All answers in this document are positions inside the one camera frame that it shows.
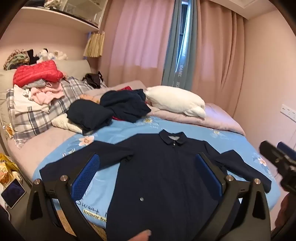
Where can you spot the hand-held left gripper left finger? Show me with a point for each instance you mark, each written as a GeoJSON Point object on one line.
{"type": "Point", "coordinates": [86, 178]}

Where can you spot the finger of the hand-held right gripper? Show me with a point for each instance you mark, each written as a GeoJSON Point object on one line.
{"type": "Point", "coordinates": [272, 154]}
{"type": "Point", "coordinates": [282, 146]}

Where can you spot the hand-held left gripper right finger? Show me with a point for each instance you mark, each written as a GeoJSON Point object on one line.
{"type": "Point", "coordinates": [208, 176]}

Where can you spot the navy collared shirt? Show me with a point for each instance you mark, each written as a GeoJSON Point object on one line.
{"type": "Point", "coordinates": [161, 185]}

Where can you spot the person's right forearm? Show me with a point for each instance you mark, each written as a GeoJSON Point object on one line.
{"type": "Point", "coordinates": [283, 213]}

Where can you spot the person's left hand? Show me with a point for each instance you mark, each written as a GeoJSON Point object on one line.
{"type": "Point", "coordinates": [141, 236]}

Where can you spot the pink quilt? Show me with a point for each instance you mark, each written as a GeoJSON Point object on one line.
{"type": "Point", "coordinates": [219, 120]}

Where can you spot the pale pink bed sheet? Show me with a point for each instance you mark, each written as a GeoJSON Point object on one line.
{"type": "Point", "coordinates": [34, 153]}

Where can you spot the cream cloth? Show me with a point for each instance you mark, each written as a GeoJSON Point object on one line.
{"type": "Point", "coordinates": [64, 124]}

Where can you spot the folded navy garment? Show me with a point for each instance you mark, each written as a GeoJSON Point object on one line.
{"type": "Point", "coordinates": [90, 113]}

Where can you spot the blue floral blanket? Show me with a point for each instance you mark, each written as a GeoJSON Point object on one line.
{"type": "Point", "coordinates": [129, 129]}

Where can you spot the tablet with white case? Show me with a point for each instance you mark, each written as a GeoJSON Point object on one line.
{"type": "Point", "coordinates": [12, 193]}

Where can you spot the yellow printed bag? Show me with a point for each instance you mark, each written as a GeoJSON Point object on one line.
{"type": "Point", "coordinates": [7, 166]}

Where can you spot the peach cloth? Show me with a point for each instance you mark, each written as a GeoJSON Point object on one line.
{"type": "Point", "coordinates": [91, 98]}

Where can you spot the white fluffy pillow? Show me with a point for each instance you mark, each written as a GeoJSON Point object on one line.
{"type": "Point", "coordinates": [175, 99]}

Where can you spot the crumpled navy garment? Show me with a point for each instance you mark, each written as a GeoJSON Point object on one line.
{"type": "Point", "coordinates": [124, 104]}

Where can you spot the plaid pillow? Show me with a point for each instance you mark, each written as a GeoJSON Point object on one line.
{"type": "Point", "coordinates": [69, 90]}

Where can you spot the pink garment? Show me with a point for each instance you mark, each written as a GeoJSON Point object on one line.
{"type": "Point", "coordinates": [49, 93]}

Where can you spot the white striped cloth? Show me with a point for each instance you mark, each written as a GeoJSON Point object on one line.
{"type": "Point", "coordinates": [25, 103]}

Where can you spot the dark brown garment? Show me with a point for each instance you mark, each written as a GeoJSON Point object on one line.
{"type": "Point", "coordinates": [93, 80]}

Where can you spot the grey garment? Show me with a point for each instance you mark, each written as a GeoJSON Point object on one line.
{"type": "Point", "coordinates": [34, 83]}

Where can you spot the pink curtain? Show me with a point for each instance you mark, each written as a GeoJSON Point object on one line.
{"type": "Point", "coordinates": [138, 41]}
{"type": "Point", "coordinates": [217, 58]}

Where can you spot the red puffy jacket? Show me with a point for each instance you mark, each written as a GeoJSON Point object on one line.
{"type": "Point", "coordinates": [37, 73]}

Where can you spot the blue-grey curtain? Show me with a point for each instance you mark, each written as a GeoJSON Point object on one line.
{"type": "Point", "coordinates": [181, 60]}

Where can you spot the cream plush toy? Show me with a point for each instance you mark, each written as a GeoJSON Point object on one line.
{"type": "Point", "coordinates": [60, 55]}

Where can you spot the white plush toy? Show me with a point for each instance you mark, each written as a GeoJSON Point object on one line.
{"type": "Point", "coordinates": [44, 54]}

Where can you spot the beige fringed lampshade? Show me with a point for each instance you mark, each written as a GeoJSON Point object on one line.
{"type": "Point", "coordinates": [93, 45]}

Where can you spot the clear display box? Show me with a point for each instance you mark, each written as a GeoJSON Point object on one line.
{"type": "Point", "coordinates": [76, 8]}

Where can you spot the white wall socket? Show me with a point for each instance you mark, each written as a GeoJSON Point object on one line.
{"type": "Point", "coordinates": [289, 112]}

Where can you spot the white wall shelf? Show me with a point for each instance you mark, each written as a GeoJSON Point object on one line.
{"type": "Point", "coordinates": [57, 19]}

